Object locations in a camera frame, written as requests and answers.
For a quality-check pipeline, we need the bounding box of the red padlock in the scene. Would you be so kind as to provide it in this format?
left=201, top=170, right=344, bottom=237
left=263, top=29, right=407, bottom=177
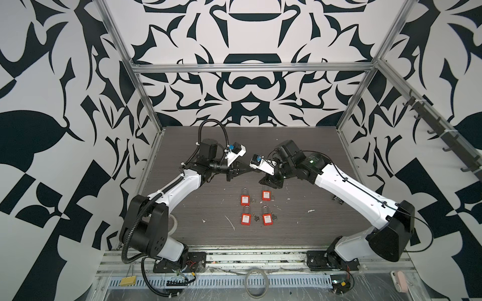
left=261, top=185, right=275, bottom=201
left=262, top=205, right=277, bottom=226
left=240, top=188, right=251, bottom=206
left=240, top=205, right=261, bottom=226

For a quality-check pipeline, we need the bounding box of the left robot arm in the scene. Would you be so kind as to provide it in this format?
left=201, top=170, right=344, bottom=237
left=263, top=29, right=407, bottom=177
left=119, top=120, right=252, bottom=265

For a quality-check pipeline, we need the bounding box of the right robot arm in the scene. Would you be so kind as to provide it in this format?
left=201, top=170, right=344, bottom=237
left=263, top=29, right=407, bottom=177
left=250, top=140, right=417, bottom=263

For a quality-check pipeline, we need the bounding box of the black binder clip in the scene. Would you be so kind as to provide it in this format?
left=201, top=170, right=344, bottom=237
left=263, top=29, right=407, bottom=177
left=332, top=196, right=345, bottom=204

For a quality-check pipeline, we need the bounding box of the clear tape roll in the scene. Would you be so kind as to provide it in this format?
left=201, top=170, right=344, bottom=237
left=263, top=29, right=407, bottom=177
left=168, top=214, right=178, bottom=236

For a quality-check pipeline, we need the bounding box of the green lit circuit board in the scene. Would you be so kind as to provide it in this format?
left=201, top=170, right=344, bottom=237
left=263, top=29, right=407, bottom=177
left=330, top=273, right=355, bottom=295

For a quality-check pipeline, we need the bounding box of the pink small device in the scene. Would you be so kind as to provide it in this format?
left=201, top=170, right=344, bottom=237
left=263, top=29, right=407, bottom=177
left=390, top=271, right=409, bottom=293

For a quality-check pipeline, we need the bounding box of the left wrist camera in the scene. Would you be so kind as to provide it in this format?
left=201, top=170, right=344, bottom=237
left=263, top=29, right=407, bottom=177
left=224, top=142, right=246, bottom=166

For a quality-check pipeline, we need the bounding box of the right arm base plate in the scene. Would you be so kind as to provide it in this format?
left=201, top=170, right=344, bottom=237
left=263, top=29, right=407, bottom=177
left=306, top=251, right=359, bottom=272

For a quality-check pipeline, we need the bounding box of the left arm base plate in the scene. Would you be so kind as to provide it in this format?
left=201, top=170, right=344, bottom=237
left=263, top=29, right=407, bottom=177
left=153, top=252, right=207, bottom=273

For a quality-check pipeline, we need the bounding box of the slotted cable duct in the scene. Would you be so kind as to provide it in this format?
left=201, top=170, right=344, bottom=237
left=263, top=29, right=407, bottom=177
left=108, top=274, right=332, bottom=289

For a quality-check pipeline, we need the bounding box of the black hook rail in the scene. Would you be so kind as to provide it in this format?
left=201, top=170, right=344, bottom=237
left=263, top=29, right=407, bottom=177
left=402, top=89, right=482, bottom=173

